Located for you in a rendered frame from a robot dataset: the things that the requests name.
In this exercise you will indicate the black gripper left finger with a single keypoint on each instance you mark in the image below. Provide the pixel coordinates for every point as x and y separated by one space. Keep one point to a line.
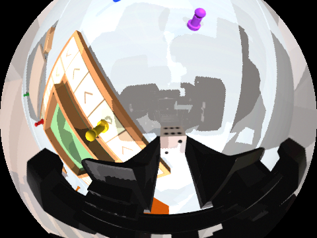
138 173

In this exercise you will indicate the purple game pawn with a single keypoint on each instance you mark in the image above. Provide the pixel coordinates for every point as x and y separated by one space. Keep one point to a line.
194 24

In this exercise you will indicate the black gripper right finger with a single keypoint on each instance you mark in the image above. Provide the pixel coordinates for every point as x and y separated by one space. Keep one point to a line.
210 170

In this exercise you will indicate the yellow game pawn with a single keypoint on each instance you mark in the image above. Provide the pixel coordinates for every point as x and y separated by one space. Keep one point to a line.
101 127

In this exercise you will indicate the white die with black pips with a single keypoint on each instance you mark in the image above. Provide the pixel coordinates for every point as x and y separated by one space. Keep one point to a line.
172 141

